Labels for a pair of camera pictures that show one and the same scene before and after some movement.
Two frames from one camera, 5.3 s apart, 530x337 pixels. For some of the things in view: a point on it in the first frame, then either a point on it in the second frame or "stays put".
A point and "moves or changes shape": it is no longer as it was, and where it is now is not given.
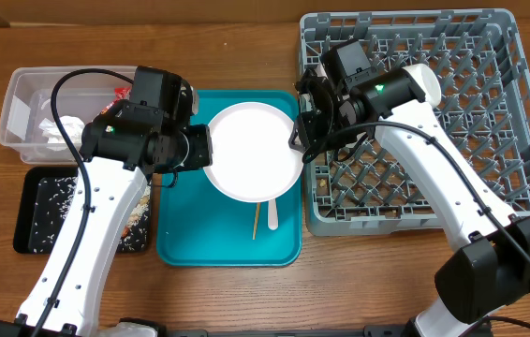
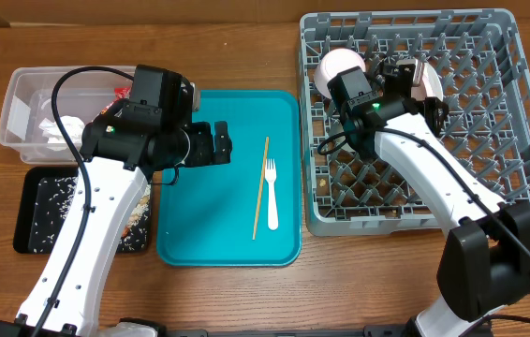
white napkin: x=73 y=126 stays put
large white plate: x=252 y=157 moves or changes shape
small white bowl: x=429 y=80 stays put
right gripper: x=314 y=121 -> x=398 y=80
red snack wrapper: x=120 y=94 stays put
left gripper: x=204 y=157 stays put
